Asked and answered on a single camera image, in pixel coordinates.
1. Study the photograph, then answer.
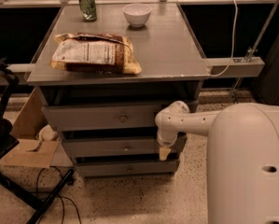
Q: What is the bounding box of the metal diagonal rod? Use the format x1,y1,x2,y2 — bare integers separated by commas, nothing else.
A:
230,0,279,104

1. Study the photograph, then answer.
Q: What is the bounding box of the brown chip bag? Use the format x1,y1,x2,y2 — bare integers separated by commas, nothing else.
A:
50,33,142,75

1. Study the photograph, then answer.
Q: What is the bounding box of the grey drawer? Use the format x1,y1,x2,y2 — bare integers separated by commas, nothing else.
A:
42,100,170,132
75,160,179,177
61,133,188,159

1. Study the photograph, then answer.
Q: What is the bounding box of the black floor cable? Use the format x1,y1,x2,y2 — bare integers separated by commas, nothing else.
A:
35,166,83,224

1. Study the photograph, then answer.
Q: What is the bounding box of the grey bottom drawer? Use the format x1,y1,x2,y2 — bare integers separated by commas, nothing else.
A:
75,160,179,177

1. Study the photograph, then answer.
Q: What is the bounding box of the grey top drawer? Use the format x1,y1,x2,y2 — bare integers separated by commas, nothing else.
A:
42,100,170,132

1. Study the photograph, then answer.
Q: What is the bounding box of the green soda can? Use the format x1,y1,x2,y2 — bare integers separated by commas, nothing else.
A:
78,0,97,21

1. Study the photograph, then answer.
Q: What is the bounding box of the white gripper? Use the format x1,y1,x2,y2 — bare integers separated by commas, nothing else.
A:
157,129,177,161

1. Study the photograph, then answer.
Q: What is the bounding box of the cardboard box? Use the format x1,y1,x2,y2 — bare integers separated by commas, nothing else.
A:
3,89,61,169

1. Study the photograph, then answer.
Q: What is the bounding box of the grey drawer cabinet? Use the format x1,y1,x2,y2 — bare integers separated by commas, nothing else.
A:
28,3,207,166

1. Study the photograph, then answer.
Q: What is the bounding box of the white paper roll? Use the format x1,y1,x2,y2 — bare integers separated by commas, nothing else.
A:
39,125,58,141

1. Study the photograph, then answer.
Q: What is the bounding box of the white cable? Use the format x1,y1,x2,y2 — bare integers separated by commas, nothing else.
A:
208,0,239,78

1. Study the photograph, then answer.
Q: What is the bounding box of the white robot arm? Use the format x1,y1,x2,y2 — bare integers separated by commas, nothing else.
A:
155,101,279,224

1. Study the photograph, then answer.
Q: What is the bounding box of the black stand frame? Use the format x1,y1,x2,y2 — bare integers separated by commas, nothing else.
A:
0,61,74,224

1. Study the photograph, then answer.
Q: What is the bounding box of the white bowl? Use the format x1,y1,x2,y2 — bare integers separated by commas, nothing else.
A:
122,4,152,27

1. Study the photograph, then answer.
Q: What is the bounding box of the dark cabinet at right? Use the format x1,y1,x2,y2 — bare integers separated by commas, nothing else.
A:
253,34,279,105

